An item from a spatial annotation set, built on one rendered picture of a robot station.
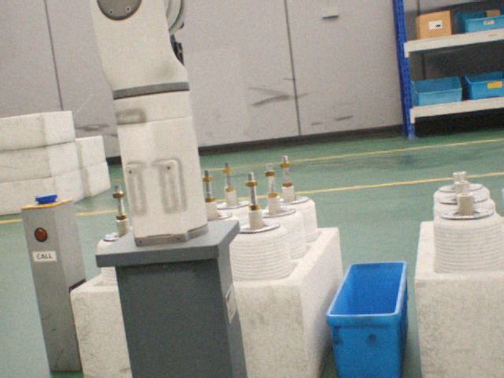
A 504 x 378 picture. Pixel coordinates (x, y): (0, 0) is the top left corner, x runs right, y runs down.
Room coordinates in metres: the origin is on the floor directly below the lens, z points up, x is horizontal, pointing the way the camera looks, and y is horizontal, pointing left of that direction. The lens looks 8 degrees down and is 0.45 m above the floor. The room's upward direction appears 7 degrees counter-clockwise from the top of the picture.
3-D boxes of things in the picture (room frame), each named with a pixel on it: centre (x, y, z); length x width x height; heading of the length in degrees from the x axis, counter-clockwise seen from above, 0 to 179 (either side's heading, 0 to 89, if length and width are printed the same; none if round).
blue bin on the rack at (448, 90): (5.54, -1.78, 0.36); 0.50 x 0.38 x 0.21; 169
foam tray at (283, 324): (1.16, 0.05, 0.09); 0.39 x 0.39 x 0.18; 72
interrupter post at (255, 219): (1.01, -0.02, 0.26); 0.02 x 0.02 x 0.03
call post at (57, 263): (1.17, 0.35, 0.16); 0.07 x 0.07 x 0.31; 72
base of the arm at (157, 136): (0.78, 0.09, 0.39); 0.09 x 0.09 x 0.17; 79
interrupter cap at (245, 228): (1.01, -0.02, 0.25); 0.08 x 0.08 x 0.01
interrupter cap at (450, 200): (1.02, -0.36, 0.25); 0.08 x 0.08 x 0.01
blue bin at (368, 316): (1.05, -0.20, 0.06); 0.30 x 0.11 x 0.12; 162
